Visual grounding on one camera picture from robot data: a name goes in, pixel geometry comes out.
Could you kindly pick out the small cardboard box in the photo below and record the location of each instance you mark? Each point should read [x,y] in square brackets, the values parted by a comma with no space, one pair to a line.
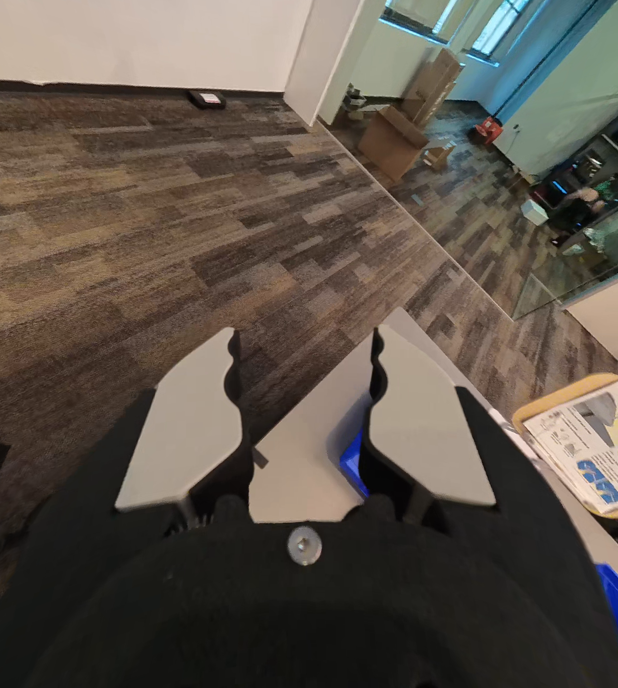
[438,156]

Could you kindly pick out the white box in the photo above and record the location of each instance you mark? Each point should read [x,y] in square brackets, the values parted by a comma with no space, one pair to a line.
[534,212]

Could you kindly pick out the open cardboard box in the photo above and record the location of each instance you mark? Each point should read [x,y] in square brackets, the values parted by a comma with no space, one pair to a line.
[389,145]

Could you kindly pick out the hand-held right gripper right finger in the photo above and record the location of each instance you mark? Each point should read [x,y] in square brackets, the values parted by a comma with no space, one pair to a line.
[427,430]

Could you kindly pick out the tall cardboard box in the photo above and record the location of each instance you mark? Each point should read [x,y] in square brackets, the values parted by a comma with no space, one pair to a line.
[432,86]

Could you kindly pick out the black floor device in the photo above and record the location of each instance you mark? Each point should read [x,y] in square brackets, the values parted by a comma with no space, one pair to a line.
[206,99]

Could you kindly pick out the wooden instruction board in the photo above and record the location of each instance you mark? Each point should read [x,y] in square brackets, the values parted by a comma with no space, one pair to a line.
[583,446]

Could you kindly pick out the red box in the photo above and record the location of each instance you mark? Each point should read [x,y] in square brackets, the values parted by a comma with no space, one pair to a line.
[489,130]

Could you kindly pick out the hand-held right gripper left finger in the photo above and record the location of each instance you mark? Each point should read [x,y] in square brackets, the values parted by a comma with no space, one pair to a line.
[185,430]

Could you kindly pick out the blue plastic bin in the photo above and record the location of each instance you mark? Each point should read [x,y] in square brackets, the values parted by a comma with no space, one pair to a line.
[352,467]

